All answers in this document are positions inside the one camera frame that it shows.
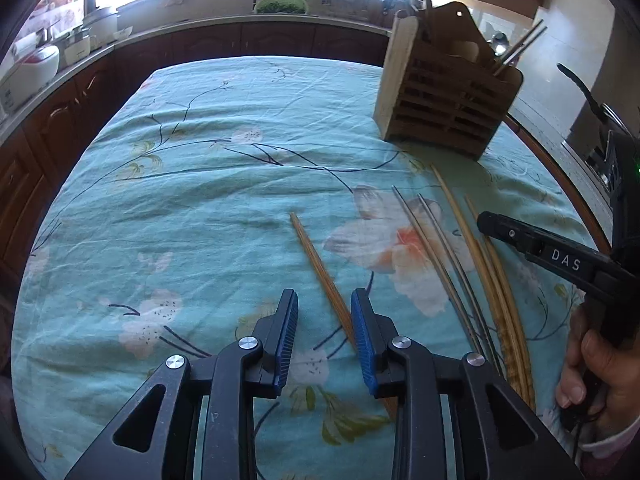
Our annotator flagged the brown wooden chopstick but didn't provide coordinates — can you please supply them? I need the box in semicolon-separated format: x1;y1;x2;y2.
288;211;399;418

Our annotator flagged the steel chopstick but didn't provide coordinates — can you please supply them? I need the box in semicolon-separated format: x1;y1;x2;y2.
418;194;502;374
392;185;484;354
490;20;548;76

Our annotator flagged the person's right hand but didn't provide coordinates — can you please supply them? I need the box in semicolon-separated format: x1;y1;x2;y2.
555;304;639;440

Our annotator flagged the black wok with lid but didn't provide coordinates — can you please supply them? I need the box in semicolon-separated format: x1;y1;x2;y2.
556;63;637;167

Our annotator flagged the teal floral tablecloth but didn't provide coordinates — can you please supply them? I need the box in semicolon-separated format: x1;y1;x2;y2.
12;56;590;479

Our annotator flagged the wooden utensil holder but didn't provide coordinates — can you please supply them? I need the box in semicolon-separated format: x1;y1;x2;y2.
373;2;524;160

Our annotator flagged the white rice cooker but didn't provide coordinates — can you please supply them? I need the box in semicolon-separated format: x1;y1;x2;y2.
1;44;60;115

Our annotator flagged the white steamer pot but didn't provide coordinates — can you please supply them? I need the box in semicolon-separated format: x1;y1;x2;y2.
62;26;91;66

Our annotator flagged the green colander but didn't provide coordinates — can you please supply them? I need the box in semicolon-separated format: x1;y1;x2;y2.
255;0;308;15

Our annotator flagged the tropical fruit poster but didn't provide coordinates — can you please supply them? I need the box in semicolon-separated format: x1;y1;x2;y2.
16;0;85;39

